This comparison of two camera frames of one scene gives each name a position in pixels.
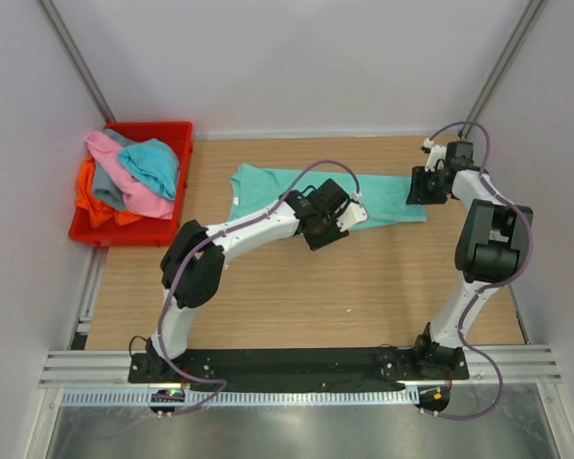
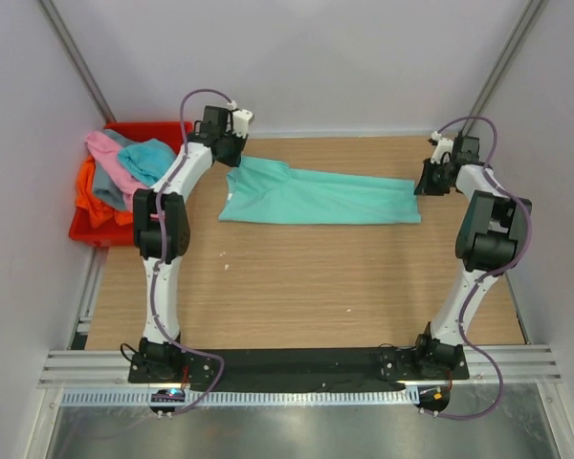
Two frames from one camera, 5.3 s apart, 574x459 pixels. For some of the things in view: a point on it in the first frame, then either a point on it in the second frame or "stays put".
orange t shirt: [86, 200] stays put
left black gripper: [334, 232] → [234, 161]
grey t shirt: [105, 187] stays put
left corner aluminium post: [77, 57] stays put
